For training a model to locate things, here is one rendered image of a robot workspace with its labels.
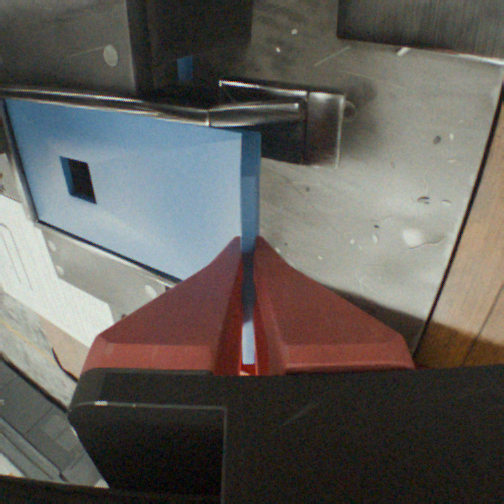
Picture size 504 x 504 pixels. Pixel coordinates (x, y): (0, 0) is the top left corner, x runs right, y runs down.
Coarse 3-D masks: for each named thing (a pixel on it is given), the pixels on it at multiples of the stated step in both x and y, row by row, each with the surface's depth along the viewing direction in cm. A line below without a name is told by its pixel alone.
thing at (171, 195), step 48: (48, 144) 17; (96, 144) 15; (144, 144) 14; (192, 144) 13; (240, 144) 12; (48, 192) 19; (96, 192) 17; (144, 192) 15; (192, 192) 14; (240, 192) 10; (96, 240) 19; (144, 240) 17; (192, 240) 15
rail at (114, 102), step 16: (0, 96) 17; (16, 96) 16; (32, 96) 16; (48, 96) 15; (64, 96) 15; (80, 96) 14; (96, 96) 14; (112, 96) 13; (128, 96) 13; (144, 96) 13; (208, 96) 13; (128, 112) 13; (144, 112) 13; (160, 112) 13; (176, 112) 12; (192, 112) 12
